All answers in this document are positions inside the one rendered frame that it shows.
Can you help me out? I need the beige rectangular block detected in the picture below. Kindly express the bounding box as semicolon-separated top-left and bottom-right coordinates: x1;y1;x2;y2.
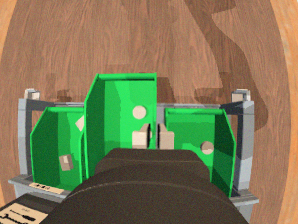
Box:
59;154;74;171
75;115;84;131

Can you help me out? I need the dark grey case with orange latches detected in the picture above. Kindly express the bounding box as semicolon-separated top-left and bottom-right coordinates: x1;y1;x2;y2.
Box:
0;193;59;224

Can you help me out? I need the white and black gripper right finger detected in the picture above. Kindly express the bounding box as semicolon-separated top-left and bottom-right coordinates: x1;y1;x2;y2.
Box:
157;124;174;149

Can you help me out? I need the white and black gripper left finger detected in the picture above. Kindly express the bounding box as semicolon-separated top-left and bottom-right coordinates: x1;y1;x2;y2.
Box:
132;123;150;149

